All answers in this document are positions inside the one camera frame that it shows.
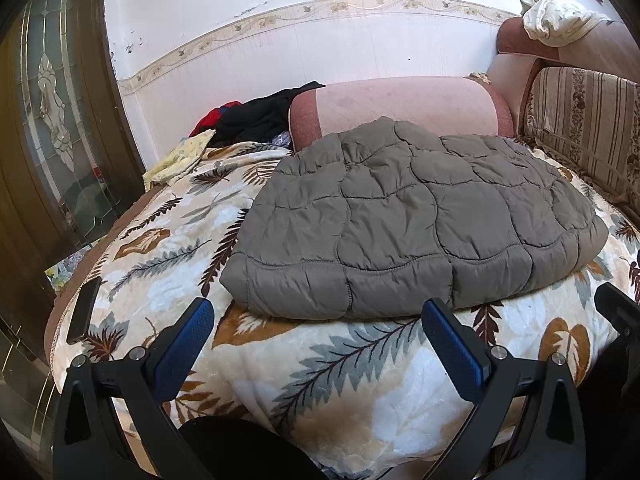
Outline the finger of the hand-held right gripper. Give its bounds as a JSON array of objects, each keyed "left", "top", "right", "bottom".
[{"left": 594, "top": 282, "right": 640, "bottom": 347}]

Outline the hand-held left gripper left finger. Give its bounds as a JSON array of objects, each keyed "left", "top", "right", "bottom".
[{"left": 51, "top": 296, "right": 216, "bottom": 480}]

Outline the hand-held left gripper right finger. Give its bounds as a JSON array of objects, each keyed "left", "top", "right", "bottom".
[{"left": 420, "top": 297, "right": 588, "bottom": 480}]

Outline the grey quilted hooded jacket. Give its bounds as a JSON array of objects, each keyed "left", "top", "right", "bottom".
[{"left": 220, "top": 116, "right": 610, "bottom": 321}]

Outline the black clothes pile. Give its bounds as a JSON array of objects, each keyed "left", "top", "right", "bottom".
[{"left": 207, "top": 81, "right": 326, "bottom": 148}]

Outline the black smartphone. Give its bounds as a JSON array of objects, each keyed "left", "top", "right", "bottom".
[{"left": 66, "top": 276, "right": 104, "bottom": 345}]

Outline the leaf print fleece blanket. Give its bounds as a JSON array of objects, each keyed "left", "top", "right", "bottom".
[{"left": 45, "top": 140, "right": 640, "bottom": 476}]

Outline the person's leg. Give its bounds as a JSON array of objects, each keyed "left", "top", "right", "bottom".
[{"left": 177, "top": 415, "right": 327, "bottom": 480}]

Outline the colourful printed paper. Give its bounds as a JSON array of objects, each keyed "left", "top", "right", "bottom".
[{"left": 45, "top": 254, "right": 77, "bottom": 292}]

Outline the yellow floral cloth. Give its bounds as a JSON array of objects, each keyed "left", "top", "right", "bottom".
[{"left": 143, "top": 129, "right": 216, "bottom": 191}]

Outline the striped floral sofa cushion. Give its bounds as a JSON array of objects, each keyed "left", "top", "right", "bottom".
[{"left": 520, "top": 65, "right": 640, "bottom": 206}]

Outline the red cloth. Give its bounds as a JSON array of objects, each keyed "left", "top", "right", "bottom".
[{"left": 189, "top": 101, "right": 241, "bottom": 138}]

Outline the wooden door with patterned glass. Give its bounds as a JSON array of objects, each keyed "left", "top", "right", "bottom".
[{"left": 0, "top": 0, "right": 147, "bottom": 461}]

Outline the pink sofa armrest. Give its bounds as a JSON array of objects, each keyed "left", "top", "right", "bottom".
[{"left": 289, "top": 76, "right": 516, "bottom": 153}]

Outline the pink sofa backrest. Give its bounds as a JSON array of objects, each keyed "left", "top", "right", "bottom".
[{"left": 487, "top": 16, "right": 640, "bottom": 136}]

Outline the white crumpled cloth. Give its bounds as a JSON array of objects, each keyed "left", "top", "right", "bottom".
[{"left": 522, "top": 0, "right": 613, "bottom": 48}]

